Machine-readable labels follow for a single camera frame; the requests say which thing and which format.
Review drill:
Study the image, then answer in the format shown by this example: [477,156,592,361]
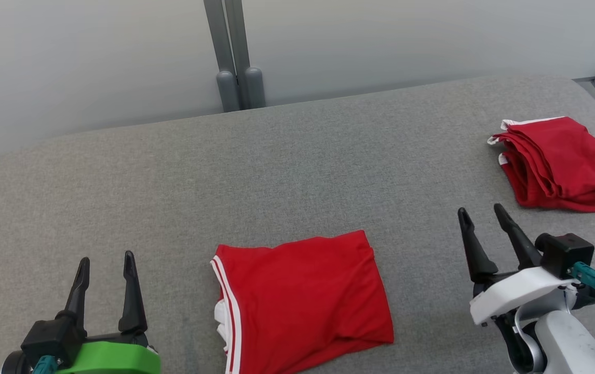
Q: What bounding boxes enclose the red shorts with white trim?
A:
[487,116,595,212]

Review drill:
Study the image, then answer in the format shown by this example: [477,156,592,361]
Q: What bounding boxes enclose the black left cable teal plug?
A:
[32,356,58,374]

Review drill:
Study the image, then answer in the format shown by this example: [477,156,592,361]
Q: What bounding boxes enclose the red jersey with black lettering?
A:
[210,230,395,374]

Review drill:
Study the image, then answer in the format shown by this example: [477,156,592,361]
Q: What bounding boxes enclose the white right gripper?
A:
[457,204,578,327]

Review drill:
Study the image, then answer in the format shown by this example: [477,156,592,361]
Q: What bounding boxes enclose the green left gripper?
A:
[56,251,162,374]

